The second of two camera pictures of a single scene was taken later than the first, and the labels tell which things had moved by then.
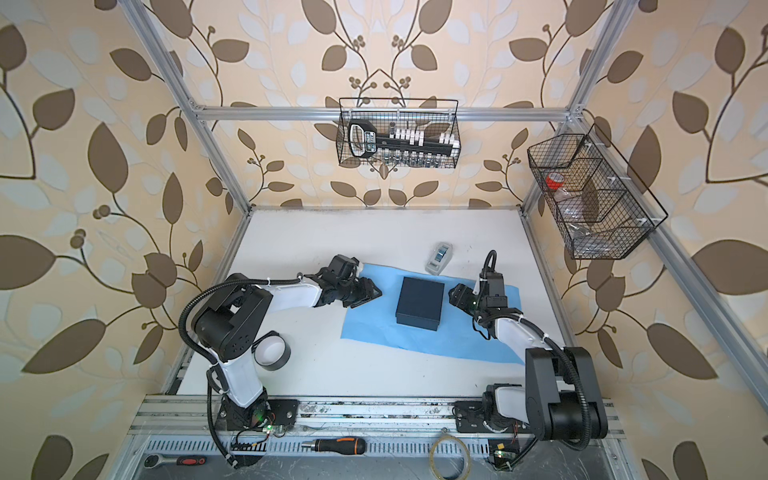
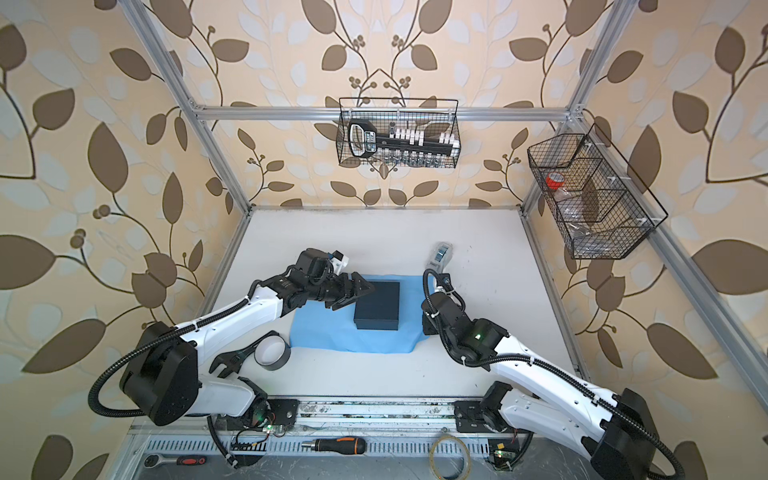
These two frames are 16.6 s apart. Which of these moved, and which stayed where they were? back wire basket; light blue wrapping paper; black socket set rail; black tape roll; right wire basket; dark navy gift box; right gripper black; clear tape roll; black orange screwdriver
Moved: dark navy gift box; right gripper black; light blue wrapping paper
Stayed: black socket set rail; back wire basket; clear tape roll; black orange screwdriver; right wire basket; black tape roll
